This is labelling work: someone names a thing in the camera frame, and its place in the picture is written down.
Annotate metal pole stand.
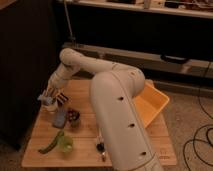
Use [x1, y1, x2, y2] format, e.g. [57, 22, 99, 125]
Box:
[63, 0, 75, 44]

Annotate black floor cables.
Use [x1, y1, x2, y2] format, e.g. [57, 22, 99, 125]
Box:
[182, 61, 213, 171]

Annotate green bean pod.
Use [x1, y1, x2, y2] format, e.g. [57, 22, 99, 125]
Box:
[38, 130, 64, 154]

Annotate low wooden shelf rail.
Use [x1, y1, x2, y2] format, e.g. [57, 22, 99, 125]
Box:
[63, 42, 213, 79]

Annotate white paper cup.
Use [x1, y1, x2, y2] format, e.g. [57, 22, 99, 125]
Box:
[43, 102, 58, 112]

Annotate orange plastic bin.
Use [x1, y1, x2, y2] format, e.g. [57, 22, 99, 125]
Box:
[134, 82, 169, 128]

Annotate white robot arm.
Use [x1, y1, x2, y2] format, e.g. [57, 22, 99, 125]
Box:
[45, 48, 164, 171]

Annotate dark patterned cup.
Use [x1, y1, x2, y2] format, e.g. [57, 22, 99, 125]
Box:
[67, 109, 80, 127]

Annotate green plastic cup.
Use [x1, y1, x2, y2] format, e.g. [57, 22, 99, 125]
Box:
[58, 136, 73, 153]

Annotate blue grey towel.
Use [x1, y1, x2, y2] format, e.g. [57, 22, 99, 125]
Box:
[38, 95, 53, 105]

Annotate striped brown chocolate block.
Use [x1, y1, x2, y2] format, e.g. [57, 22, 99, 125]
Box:
[57, 93, 69, 104]

